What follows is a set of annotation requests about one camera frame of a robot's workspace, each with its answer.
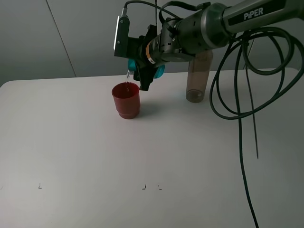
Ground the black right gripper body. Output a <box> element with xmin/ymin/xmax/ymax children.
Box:
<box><xmin>128</xmin><ymin>18</ymin><xmax>197</xmax><ymax>68</ymax></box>

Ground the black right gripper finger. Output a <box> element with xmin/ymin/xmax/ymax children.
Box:
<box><xmin>139</xmin><ymin>24</ymin><xmax>157</xmax><ymax>43</ymax></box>
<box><xmin>133</xmin><ymin>61</ymin><xmax>158</xmax><ymax>91</ymax></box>

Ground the teal translucent plastic cup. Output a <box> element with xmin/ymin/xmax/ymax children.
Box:
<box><xmin>128</xmin><ymin>59</ymin><xmax>165</xmax><ymax>79</ymax></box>

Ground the smoky translucent water bottle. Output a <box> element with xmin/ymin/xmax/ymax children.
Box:
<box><xmin>186</xmin><ymin>50</ymin><xmax>213</xmax><ymax>103</ymax></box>

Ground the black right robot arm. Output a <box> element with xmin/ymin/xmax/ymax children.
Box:
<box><xmin>135</xmin><ymin>0</ymin><xmax>304</xmax><ymax>91</ymax></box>

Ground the red plastic cup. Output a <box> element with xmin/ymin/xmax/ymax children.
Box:
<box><xmin>112</xmin><ymin>82</ymin><xmax>140</xmax><ymax>119</ymax></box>

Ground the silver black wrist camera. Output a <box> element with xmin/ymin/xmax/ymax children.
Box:
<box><xmin>114</xmin><ymin>6</ymin><xmax>130</xmax><ymax>58</ymax></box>

